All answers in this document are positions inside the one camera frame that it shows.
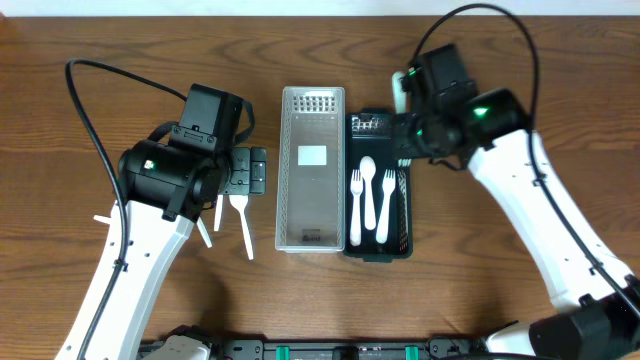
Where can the white perforated plastic basket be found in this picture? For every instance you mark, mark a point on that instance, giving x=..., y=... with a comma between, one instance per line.
x=311, y=176

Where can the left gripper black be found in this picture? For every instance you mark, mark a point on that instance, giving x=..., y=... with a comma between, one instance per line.
x=248, y=170

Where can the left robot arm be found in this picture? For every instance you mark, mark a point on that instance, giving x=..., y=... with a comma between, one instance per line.
x=165, y=183

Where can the white plastic utensil far left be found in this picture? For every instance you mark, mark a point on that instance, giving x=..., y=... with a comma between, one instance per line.
x=102, y=219

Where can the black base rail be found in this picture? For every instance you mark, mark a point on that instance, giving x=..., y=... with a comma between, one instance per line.
x=435, y=348

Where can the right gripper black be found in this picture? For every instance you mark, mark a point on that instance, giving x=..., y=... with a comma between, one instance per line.
x=405, y=138

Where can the black perforated plastic basket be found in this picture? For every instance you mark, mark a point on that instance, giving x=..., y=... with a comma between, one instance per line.
x=368, y=134

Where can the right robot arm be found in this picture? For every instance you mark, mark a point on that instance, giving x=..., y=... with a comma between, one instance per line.
x=441, y=114

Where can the white plastic fork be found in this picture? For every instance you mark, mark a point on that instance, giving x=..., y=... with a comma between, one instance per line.
x=401, y=121
x=388, y=187
x=356, y=188

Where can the white plastic spoon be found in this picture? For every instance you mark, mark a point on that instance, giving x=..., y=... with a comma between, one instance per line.
x=367, y=168
x=218, y=212
x=204, y=233
x=240, y=202

